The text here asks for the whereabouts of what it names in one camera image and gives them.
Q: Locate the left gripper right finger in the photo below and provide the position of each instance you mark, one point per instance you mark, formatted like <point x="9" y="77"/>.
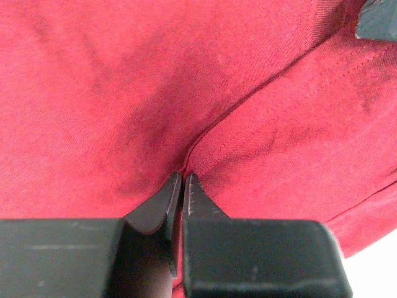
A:
<point x="196" y="204"/>

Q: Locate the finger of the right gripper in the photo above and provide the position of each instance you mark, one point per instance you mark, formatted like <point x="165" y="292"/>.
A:
<point x="377" y="21"/>

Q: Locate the dark red t shirt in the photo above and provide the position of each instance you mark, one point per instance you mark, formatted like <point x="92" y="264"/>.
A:
<point x="286" y="117"/>

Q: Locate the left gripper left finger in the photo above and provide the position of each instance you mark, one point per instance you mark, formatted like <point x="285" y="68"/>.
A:
<point x="160" y="215"/>

